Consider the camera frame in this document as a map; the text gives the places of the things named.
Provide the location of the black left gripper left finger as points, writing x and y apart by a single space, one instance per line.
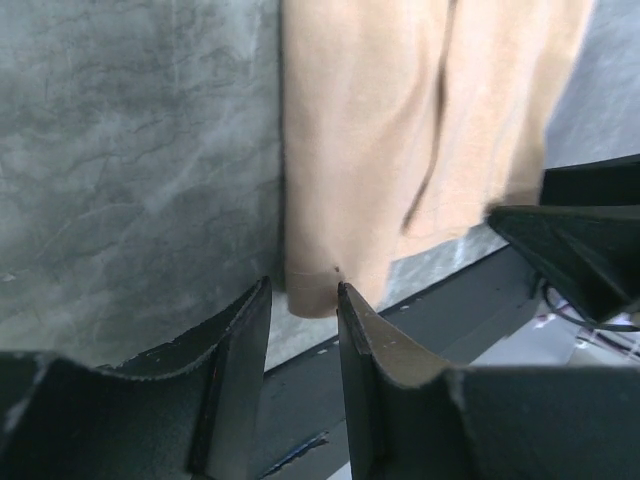
185 409

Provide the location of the beige t shirt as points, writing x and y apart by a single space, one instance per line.
405 122

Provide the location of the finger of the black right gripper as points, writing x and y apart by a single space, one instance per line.
589 254
609 182

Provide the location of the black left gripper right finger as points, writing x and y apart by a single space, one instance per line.
466 422

